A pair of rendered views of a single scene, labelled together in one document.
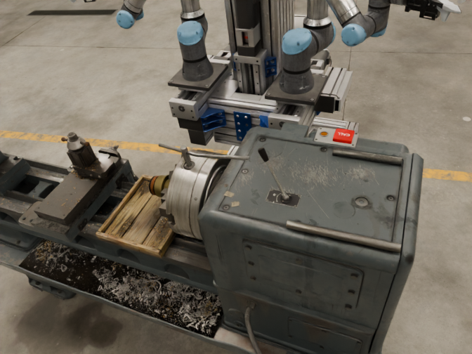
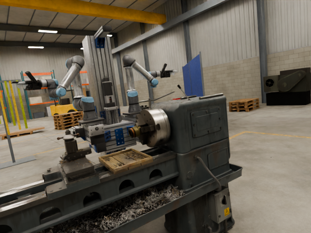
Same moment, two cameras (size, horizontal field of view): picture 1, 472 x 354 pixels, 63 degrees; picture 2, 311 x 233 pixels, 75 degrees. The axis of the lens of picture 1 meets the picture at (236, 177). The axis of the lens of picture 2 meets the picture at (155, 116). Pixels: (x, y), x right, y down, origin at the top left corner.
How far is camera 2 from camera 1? 166 cm
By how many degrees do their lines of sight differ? 62
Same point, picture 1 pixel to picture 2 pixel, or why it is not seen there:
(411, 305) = not seen: hidden behind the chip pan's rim
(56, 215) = (87, 167)
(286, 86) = (135, 109)
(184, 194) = (158, 113)
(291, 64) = (135, 100)
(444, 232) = not seen: hidden behind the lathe
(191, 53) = (91, 106)
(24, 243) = not seen: outside the picture
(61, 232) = (95, 174)
